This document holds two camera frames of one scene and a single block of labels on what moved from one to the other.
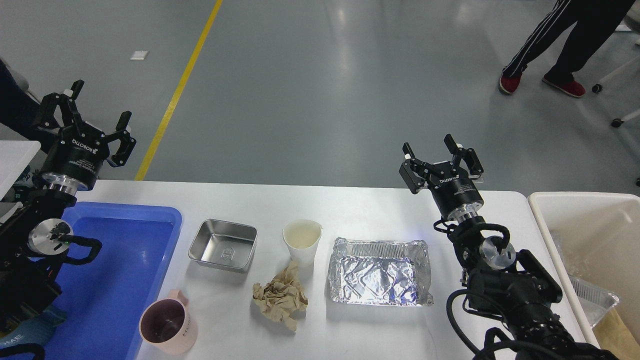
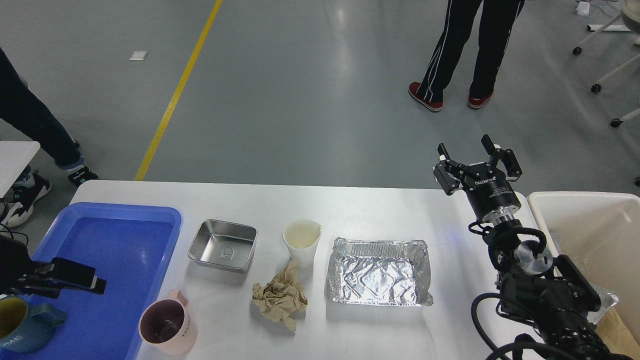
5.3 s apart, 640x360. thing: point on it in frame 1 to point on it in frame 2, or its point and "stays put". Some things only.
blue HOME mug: x=40 y=330 stays put
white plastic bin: x=595 y=237 stays put
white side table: x=14 y=156 stays put
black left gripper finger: x=127 y=143 to x=98 y=287
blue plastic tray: x=105 y=299 stays put
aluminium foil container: x=382 y=272 stays put
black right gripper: x=457 y=198 to x=493 y=199
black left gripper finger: x=66 y=103 to x=68 y=271
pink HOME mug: x=167 y=323 stays put
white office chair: x=608 y=112 to x=630 y=11
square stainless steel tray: x=225 y=245 stays put
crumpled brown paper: x=283 y=298 stays put
